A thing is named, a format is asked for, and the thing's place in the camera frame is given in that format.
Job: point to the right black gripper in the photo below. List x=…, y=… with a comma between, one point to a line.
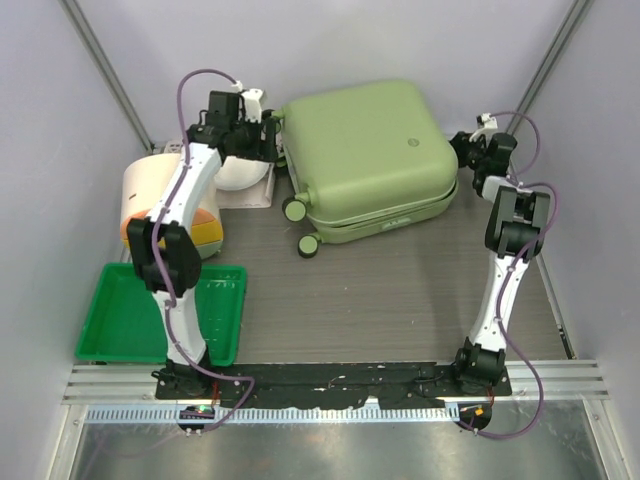
x=461, y=141

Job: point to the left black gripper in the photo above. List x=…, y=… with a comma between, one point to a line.
x=264, y=150

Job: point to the green hard-shell suitcase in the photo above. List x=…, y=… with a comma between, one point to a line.
x=364, y=160

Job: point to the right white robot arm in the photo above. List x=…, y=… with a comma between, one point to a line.
x=513, y=238

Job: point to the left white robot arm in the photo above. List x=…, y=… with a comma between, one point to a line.
x=164, y=255

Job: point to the white paper plate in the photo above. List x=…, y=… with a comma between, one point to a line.
x=239, y=174

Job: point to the patterned cloth placemat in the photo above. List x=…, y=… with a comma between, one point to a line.
x=258, y=196

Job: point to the cream round drawer cabinet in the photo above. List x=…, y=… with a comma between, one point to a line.
x=145, y=180

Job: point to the green plastic tray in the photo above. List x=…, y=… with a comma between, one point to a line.
x=124, y=323

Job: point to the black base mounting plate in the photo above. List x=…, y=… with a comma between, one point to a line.
x=328, y=386

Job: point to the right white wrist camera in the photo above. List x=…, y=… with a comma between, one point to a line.
x=486, y=123

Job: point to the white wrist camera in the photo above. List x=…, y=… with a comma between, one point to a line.
x=486, y=123
x=251, y=104

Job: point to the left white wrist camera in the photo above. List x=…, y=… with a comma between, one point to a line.
x=251, y=104

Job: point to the white slotted cable duct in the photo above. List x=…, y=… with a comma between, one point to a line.
x=201, y=414

